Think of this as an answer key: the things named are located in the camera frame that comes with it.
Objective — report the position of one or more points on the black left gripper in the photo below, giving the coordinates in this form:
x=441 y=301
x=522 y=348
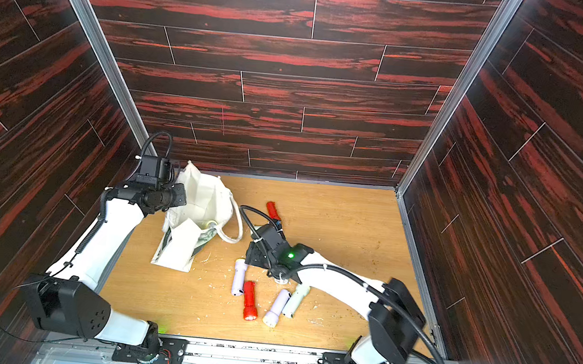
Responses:
x=181 y=199

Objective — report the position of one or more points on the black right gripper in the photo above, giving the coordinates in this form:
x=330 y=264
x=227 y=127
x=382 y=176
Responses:
x=260 y=239

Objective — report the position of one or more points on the pale green flashlight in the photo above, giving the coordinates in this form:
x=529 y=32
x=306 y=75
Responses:
x=296 y=298

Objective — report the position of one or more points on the white printed tote bag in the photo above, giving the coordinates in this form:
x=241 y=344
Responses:
x=210 y=211

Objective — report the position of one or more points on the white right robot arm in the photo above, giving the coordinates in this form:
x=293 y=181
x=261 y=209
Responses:
x=394 y=317

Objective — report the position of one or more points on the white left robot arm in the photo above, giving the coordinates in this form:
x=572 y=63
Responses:
x=64 y=299

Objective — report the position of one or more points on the red flashlight near bag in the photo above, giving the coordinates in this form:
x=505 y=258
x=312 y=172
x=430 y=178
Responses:
x=272 y=211

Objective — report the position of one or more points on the lavender white flashlight front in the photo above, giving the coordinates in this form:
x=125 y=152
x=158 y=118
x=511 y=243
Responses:
x=273 y=314

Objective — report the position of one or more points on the red flashlight front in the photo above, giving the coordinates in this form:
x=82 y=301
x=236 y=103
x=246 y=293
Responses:
x=249 y=310

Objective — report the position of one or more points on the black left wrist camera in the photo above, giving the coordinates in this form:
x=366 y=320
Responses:
x=154 y=171

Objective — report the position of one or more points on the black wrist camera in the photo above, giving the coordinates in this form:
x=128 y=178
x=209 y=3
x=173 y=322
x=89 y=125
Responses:
x=154 y=171
x=271 y=235

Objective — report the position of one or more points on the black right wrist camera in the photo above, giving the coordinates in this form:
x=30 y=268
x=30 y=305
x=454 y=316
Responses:
x=271 y=235

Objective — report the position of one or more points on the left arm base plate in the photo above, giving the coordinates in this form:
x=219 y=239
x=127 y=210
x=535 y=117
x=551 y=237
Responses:
x=167 y=350

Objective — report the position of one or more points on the aluminium corner post left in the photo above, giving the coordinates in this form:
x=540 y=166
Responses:
x=92 y=29

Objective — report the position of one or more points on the aluminium corner post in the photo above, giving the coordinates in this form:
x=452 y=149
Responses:
x=491 y=36
x=92 y=29

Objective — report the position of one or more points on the aluminium corner post right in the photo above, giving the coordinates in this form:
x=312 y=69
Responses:
x=491 y=36

